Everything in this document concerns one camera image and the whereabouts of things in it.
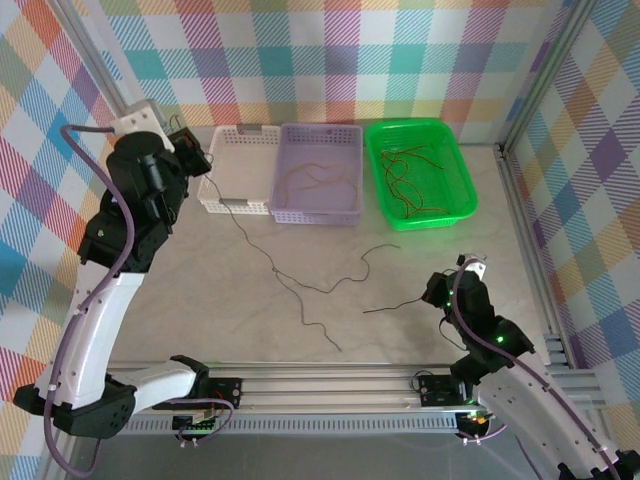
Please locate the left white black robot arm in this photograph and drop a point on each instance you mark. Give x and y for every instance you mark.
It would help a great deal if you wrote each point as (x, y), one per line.
(100, 325)

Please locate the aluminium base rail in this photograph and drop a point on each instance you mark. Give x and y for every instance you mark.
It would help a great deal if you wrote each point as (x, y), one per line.
(325, 395)

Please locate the aluminium frame post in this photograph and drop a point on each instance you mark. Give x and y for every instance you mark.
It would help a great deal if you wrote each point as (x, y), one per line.
(95, 55)
(542, 75)

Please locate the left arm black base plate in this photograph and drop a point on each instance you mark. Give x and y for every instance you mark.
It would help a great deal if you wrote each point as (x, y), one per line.
(225, 387)

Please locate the white plastic basket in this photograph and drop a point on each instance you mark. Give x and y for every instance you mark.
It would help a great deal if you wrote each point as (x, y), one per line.
(235, 170)

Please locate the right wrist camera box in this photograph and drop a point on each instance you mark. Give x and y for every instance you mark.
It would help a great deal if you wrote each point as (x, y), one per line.
(475, 265)

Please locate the purple plastic basket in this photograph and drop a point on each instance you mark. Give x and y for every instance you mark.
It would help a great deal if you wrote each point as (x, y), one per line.
(330, 150)

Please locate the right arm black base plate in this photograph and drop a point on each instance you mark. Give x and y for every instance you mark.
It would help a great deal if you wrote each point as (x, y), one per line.
(435, 390)

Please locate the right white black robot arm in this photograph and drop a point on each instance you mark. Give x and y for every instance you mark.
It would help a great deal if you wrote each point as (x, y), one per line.
(540, 400)

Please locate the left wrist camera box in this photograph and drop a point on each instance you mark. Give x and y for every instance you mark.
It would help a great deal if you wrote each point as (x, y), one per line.
(140, 122)

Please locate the green plastic basket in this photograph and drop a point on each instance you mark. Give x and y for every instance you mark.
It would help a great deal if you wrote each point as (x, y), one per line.
(450, 180)

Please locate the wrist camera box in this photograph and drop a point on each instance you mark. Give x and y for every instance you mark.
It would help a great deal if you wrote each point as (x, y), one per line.
(475, 265)
(140, 122)

